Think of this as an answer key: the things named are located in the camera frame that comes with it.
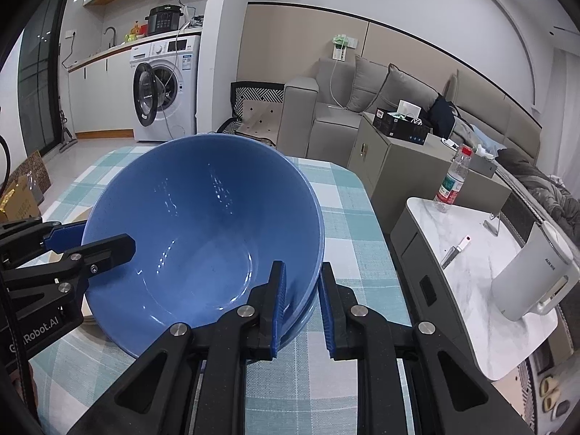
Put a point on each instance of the beige diamond cushion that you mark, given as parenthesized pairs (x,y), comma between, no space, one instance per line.
(263,120)

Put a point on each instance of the plastic water bottle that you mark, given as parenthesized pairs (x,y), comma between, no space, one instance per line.
(451,185)

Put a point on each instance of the grey floor mop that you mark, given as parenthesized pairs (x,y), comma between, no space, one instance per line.
(67,138)

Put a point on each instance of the grey side cabinet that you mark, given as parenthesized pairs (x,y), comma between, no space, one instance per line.
(389,163)

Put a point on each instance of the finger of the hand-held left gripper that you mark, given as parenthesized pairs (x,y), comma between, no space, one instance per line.
(108,249)
(68,235)

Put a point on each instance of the dark cloth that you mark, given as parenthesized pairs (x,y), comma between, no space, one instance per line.
(442,118)

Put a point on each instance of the grey sofa pillow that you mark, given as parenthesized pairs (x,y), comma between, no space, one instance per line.
(417,90)
(369,84)

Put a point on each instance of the small grey knife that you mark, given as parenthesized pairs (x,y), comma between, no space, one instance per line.
(453,253)

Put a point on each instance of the grey blanket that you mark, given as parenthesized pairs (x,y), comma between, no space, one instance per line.
(543,190)

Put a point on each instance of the black white patterned mat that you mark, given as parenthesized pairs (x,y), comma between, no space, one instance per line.
(258,90)

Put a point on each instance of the teal plaid tablecloth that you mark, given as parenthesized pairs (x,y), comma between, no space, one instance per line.
(353,217)

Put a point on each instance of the blue bowl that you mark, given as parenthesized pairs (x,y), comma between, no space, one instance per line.
(302,321)
(204,217)

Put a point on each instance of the grey sofa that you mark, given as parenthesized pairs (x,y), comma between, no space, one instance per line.
(326,122)

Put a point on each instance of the white marble coffee table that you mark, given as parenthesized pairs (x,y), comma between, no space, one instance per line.
(466,281)

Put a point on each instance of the black white striped rug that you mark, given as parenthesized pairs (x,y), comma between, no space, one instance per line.
(530,385)

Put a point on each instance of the white wall charger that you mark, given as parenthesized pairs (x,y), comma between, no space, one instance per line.
(340,50)

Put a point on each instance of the black box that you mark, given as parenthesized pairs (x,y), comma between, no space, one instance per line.
(398,129)

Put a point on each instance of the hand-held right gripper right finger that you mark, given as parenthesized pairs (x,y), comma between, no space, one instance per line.
(326,312)

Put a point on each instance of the brown cardboard box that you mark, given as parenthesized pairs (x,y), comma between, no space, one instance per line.
(20,204)

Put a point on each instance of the white washing machine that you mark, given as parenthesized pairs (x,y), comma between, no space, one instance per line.
(183,99)

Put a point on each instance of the patterned flat cardboard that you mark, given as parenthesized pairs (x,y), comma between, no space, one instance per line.
(38,167)

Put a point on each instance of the kitchen faucet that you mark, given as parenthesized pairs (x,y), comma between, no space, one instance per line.
(111,36)

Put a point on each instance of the white base cabinet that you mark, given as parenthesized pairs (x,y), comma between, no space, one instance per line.
(113,95)

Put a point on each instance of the black pressure cooker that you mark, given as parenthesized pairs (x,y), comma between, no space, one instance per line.
(164,20)

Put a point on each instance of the small metal stand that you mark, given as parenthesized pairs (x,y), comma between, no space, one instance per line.
(491,225)

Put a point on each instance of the tan slipper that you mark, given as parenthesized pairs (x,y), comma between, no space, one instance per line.
(557,402)
(549,386)

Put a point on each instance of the dark glass door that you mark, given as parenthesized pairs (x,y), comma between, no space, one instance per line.
(43,54)

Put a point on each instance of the white box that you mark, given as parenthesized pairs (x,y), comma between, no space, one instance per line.
(410,108)

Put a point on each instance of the white electric kettle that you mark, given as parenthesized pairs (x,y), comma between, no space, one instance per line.
(530,276)

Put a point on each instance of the small yellow green object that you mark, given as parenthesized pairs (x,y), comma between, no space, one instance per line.
(135,32)

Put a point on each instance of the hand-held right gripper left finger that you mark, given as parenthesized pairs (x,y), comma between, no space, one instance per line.
(278,308)

